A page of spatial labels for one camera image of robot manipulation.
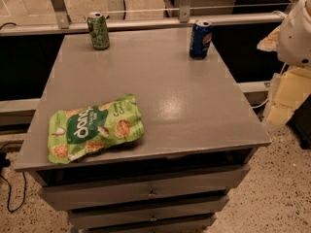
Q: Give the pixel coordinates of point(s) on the grey drawer cabinet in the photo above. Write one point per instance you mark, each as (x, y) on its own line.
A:
(200, 134)

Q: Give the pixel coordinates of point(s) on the green soda can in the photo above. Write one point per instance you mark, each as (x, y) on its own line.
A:
(98, 31)

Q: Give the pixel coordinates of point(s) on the green rice chip bag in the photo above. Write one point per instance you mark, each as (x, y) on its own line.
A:
(76, 133)

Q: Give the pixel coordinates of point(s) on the grey metal railing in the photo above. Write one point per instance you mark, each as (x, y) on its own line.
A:
(37, 17)

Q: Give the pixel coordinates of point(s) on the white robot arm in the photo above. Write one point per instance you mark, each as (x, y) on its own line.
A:
(292, 42)

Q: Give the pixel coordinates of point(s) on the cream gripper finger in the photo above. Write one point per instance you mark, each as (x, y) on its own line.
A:
(269, 43)
(293, 88)

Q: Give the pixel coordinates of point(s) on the blue pepsi can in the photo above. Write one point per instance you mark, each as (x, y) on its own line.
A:
(200, 40)

